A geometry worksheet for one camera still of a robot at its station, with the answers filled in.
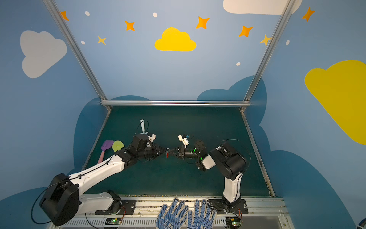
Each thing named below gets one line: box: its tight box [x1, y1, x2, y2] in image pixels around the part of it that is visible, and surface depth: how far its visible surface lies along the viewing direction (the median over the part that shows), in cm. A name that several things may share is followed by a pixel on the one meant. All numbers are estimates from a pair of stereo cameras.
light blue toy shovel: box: [140, 119, 146, 135], surface depth 110 cm
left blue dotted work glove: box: [155, 197, 190, 229], surface depth 73 cm
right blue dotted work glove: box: [187, 199, 218, 229], surface depth 73 cm
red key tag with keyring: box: [164, 147, 171, 159], surface depth 84 cm
